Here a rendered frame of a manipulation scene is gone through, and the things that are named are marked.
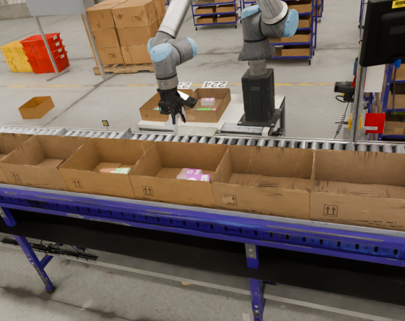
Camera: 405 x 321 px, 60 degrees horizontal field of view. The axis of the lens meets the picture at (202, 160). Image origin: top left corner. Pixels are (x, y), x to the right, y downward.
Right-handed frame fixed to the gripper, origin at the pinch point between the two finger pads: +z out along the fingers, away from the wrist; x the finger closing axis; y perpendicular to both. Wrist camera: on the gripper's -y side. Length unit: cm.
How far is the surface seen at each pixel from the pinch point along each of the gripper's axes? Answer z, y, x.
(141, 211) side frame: 27.4, 13.7, 28.2
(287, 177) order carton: 29, -46, -7
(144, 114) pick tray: 37, 70, -81
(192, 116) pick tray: 38, 31, -81
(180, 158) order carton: 22.8, 8.1, -7.5
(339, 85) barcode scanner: 9, -66, -69
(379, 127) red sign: 35, -89, -69
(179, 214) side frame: 26.9, -4.9, 28.1
